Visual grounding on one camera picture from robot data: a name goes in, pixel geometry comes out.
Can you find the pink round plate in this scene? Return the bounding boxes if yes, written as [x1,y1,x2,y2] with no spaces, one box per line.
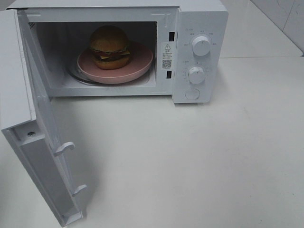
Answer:
[77,41,153,84]

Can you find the burger with sesame-free bun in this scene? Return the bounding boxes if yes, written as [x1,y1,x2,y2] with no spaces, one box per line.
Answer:
[89,26,131,70]

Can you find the white microwave door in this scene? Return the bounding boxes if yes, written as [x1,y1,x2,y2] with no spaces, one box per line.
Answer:
[0,9,86,227]

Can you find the round white door button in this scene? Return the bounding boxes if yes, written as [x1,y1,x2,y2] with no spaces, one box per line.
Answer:
[185,89,200,100]

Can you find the white warning sticker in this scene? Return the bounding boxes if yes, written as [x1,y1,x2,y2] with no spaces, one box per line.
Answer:
[161,42,174,70]

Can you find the lower white microwave knob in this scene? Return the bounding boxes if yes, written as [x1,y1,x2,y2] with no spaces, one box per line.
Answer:
[188,66,206,84]

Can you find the white microwave knob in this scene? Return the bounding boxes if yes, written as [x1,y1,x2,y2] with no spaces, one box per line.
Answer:
[191,34,211,57]
[188,66,206,84]

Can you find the white microwave oven body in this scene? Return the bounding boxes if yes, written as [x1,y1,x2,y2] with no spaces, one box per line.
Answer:
[6,0,228,103]

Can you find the upper white microwave knob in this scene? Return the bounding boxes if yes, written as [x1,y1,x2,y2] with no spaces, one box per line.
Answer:
[191,34,211,57]

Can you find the glass microwave turntable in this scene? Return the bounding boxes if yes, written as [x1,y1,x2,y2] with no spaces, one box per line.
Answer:
[66,67,100,85]

